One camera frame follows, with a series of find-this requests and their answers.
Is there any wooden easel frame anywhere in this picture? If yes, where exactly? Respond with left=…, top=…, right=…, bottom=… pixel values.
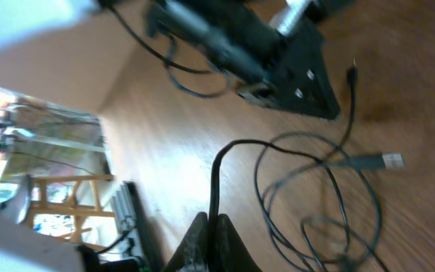
left=23, top=175, right=115, bottom=243

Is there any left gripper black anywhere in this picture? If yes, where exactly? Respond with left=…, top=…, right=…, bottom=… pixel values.
left=145, top=0, right=340, bottom=119

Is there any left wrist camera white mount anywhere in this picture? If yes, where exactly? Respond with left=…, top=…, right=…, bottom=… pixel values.
left=268, top=0, right=354, bottom=37

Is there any black usb cable bundle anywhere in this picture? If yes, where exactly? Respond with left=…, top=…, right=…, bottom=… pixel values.
left=208, top=58, right=407, bottom=272

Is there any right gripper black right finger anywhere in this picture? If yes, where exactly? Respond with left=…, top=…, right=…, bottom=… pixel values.
left=215, top=214, right=261, bottom=272

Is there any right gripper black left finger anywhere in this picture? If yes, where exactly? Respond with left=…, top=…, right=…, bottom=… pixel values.
left=162, top=212, right=208, bottom=272

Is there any aluminium rail table edge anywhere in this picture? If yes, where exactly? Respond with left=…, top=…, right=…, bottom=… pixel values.
left=110, top=181, right=164, bottom=271

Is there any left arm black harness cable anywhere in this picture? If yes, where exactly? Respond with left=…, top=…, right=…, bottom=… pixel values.
left=100, top=0, right=233, bottom=99

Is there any brown cardboard panel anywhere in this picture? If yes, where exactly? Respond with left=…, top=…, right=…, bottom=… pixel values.
left=0, top=0, right=137, bottom=113

